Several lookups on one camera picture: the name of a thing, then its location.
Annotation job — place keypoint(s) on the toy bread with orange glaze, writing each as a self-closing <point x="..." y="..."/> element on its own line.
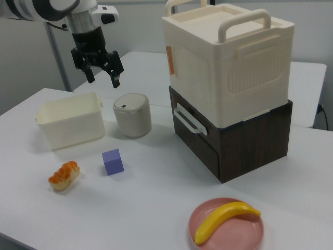
<point x="63" y="175"/>

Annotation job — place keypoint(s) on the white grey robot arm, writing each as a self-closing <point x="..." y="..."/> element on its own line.
<point x="39" y="10"/>

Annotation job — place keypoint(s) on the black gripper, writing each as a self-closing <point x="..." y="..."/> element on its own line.
<point x="88" y="40"/>

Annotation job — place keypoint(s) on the yellow toy banana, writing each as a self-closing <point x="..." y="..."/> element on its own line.
<point x="221" y="218"/>

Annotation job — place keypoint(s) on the cream wooden cabinet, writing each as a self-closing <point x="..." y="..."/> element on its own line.
<point x="234" y="78"/>

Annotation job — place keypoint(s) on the pink plate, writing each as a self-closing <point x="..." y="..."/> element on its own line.
<point x="234" y="231"/>

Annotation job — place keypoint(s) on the dark wooden drawer box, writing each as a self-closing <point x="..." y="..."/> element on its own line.
<point x="255" y="145"/>

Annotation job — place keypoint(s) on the purple cube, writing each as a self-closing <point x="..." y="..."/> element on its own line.
<point x="113" y="162"/>

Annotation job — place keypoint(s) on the white plastic box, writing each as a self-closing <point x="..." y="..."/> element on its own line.
<point x="70" y="125"/>

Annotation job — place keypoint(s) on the orange tape strip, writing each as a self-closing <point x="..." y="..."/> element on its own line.
<point x="170" y="60"/>

